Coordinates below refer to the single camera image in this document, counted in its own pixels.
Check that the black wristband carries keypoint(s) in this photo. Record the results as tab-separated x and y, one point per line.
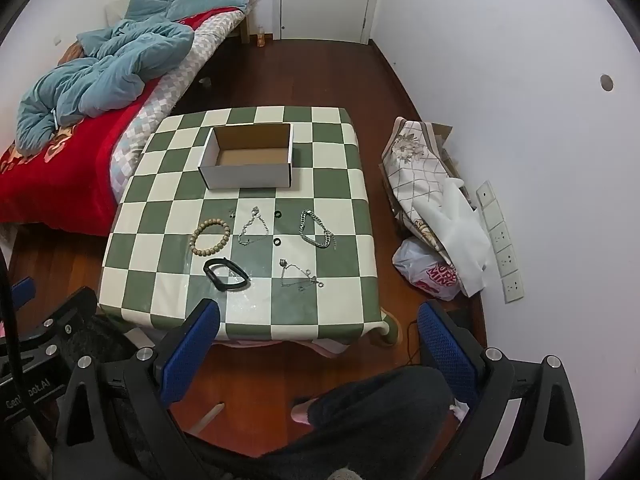
215	277

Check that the white red plastic bag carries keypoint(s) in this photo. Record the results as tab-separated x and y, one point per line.
415	260

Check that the white wall socket strip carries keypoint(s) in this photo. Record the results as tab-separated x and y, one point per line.
500	240

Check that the wooden bed frame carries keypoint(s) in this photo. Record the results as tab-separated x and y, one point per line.
245	27

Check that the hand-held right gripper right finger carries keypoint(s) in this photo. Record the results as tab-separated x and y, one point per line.
447	355

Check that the small dark floor object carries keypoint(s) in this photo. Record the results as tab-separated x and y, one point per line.
205	81

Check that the blue duvet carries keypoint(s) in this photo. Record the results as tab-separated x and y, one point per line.
115	70

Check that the person's foot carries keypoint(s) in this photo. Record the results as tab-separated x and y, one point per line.
300	412

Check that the white foam sheet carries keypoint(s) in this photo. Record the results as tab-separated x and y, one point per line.
460	230

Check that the orange drink bottle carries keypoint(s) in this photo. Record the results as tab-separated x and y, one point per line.
260	39

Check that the brown furry item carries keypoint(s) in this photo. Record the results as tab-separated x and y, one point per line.
70	54

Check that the person's leg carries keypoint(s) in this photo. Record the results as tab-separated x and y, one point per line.
380	410

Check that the bed with patterned cover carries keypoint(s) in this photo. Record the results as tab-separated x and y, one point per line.
65	170

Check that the green white checkered tablecloth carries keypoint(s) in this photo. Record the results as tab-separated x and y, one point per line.
330	170

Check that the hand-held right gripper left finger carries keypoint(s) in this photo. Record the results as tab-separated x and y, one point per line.
192	345

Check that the white cardboard box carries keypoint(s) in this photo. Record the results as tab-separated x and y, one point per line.
250	177

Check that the dark fuzzy cloth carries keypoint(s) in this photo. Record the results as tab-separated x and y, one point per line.
105	335

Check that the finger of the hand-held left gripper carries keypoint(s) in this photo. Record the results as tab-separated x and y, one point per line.
22	291
65	317

